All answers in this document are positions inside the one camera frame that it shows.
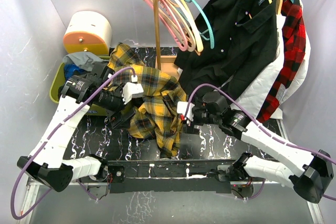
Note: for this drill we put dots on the yellow plaid shirt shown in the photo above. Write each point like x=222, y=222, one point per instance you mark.
x=157, y=117

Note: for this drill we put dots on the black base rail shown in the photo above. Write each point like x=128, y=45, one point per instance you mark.
x=174, y=175

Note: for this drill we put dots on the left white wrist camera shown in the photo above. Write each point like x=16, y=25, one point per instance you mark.
x=132, y=90

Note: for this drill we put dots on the black hanging shirt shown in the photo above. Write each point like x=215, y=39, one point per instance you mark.
x=215, y=66

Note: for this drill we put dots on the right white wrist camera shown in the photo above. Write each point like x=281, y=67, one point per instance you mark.
x=185, y=111

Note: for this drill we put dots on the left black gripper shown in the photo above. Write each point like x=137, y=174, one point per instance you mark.
x=118, y=120

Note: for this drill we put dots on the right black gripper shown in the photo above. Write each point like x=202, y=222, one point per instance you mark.
x=196, y=108

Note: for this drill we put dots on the blue garment in bin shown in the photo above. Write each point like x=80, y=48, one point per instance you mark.
x=71, y=70

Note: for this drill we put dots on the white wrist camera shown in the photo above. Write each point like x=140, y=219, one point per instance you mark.
x=185, y=111
x=132, y=90

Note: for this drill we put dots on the teal plastic hanger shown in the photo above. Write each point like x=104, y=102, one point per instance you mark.
x=208, y=34

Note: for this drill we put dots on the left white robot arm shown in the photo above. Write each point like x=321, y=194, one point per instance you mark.
x=108, y=89

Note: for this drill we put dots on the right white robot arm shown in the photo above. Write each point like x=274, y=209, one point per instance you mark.
x=309, y=173

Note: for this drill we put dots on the white quilted jacket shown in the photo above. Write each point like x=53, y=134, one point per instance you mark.
x=265, y=82

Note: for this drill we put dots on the red plaid hanging shirt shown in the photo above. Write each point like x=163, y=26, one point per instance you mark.
x=294, y=39

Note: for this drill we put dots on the cream round drawer box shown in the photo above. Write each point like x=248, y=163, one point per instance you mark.
x=88, y=31

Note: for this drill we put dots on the cream plastic hanger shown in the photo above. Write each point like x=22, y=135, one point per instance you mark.
x=183, y=16

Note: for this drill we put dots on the olive green laundry bin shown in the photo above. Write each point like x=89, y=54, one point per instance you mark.
x=58, y=82

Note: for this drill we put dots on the grey garment in bin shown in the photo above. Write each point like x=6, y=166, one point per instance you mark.
x=84, y=60

